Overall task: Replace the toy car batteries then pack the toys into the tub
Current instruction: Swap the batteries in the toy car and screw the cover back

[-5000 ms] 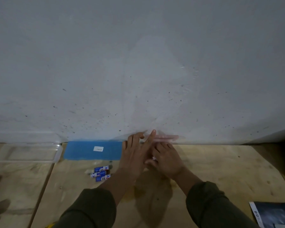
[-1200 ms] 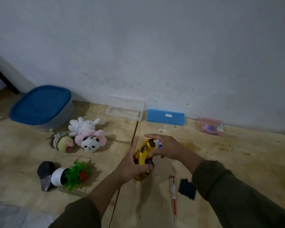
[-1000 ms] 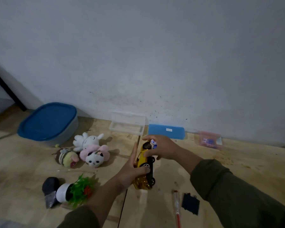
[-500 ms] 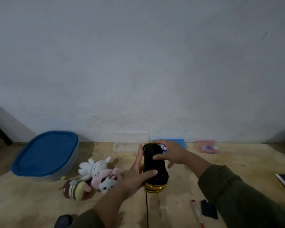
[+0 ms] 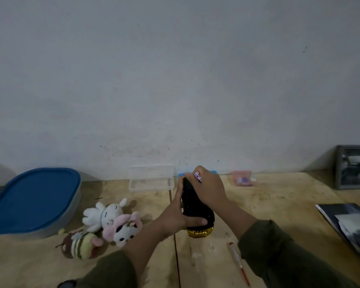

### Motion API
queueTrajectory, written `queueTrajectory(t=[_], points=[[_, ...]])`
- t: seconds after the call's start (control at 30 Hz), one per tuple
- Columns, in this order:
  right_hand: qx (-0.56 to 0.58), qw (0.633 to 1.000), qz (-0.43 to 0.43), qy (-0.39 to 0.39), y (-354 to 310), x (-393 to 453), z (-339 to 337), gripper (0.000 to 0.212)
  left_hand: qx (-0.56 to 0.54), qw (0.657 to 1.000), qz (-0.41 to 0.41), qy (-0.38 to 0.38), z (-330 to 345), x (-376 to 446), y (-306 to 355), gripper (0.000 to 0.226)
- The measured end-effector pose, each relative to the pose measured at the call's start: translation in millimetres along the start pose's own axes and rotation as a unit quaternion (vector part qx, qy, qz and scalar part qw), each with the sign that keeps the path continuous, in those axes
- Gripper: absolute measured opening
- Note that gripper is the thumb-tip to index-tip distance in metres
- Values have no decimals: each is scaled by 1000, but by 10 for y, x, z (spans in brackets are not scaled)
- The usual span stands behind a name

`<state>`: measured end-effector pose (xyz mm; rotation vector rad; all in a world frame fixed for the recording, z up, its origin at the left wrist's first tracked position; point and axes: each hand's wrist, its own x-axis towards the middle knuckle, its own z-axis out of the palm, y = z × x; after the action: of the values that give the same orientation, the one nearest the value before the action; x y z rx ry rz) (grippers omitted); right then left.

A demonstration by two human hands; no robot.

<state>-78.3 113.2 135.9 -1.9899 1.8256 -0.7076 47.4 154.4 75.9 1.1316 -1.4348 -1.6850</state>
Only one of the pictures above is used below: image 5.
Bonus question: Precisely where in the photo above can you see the person's right hand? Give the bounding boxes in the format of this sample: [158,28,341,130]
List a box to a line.
[184,165,229,210]

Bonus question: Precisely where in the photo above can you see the person's left hand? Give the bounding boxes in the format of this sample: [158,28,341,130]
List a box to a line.
[154,177,208,239]

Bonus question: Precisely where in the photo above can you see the person's right forearm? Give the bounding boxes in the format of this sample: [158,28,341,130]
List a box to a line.
[211,198,360,288]

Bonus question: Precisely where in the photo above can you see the person's left forearm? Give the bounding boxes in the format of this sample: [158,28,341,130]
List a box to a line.
[77,221,172,288]

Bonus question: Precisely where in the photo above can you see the flat blue plastic box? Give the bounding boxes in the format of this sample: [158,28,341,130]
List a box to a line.
[178,170,219,180]

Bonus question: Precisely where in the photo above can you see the clear plastic box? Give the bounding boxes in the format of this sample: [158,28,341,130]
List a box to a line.
[129,164,175,193]

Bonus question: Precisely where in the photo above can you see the pink plastic packet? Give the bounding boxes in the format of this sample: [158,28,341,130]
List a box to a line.
[230,170,258,188]

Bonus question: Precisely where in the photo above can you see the red and white pen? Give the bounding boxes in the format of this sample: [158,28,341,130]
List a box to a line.
[228,242,251,287]

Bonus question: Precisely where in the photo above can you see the pink hooded plush toy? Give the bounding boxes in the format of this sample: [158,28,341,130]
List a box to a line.
[102,211,143,248]

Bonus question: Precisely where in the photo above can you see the white bunny plush toy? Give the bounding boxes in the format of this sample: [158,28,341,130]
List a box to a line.
[82,197,128,233]

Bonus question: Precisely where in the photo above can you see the striped bee plush toy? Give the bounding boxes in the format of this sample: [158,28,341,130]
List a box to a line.
[55,228,109,260]

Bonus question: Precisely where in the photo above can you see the black and white magazine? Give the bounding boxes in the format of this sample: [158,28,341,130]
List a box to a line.
[315,203,360,270]

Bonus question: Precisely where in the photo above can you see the blue lidded grey container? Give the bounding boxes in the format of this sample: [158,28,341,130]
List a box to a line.
[0,167,82,240]

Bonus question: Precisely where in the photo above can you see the grey framed picture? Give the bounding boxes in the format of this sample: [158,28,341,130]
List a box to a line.
[335,145,360,190]

